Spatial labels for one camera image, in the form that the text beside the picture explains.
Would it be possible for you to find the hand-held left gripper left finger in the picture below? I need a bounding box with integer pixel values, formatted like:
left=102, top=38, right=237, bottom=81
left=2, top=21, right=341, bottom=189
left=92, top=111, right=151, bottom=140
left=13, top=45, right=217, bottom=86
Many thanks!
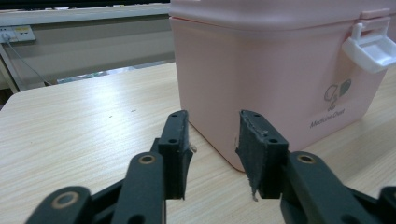
left=151, top=109, right=194, bottom=201

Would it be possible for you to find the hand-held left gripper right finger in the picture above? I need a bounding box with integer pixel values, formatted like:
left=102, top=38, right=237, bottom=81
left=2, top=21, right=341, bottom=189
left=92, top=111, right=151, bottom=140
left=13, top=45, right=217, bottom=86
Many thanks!
left=235, top=109, right=290, bottom=202

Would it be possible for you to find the grey socket cable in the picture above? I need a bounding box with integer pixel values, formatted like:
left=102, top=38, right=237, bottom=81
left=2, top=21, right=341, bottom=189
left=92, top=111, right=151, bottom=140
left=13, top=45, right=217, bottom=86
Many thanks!
left=3, top=35, right=53, bottom=87

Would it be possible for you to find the white wall socket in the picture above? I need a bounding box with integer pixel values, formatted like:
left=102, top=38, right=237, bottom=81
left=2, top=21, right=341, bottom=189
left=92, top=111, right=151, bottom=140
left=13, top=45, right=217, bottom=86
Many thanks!
left=0, top=25, right=36, bottom=44

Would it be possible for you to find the pink plastic storage box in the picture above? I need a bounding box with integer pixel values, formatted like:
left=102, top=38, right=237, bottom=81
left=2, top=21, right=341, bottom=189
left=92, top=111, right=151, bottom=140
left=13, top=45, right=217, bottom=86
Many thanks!
left=169, top=0, right=396, bottom=173

